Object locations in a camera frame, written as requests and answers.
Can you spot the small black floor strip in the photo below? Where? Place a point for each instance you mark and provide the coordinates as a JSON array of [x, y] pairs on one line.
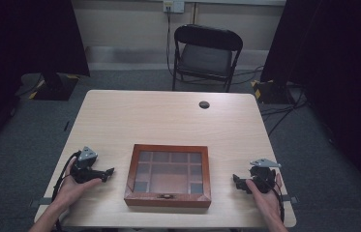
[[67, 126]]

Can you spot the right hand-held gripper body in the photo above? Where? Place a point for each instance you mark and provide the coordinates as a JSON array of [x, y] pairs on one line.
[[263, 177]]

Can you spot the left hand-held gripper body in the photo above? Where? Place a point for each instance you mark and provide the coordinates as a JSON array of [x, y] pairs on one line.
[[84, 166]]

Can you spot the person's left hand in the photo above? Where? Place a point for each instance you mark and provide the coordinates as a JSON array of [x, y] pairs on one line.
[[71, 190]]

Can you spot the wooden box with glass lid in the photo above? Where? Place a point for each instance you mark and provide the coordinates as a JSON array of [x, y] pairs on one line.
[[168, 175]]

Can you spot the person's right hand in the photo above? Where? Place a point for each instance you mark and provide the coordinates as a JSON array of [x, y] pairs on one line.
[[265, 201]]

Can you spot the white wall socket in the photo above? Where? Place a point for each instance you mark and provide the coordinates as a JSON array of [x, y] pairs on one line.
[[174, 6]]

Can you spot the black folding chair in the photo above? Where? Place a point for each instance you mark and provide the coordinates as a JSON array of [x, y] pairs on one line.
[[205, 56]]

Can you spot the black curtain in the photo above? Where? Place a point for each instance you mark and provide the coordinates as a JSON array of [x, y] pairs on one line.
[[13, 58], [339, 74]]

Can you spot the black stand base striped tape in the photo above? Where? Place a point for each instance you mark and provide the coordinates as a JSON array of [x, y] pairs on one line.
[[270, 92], [55, 87]]

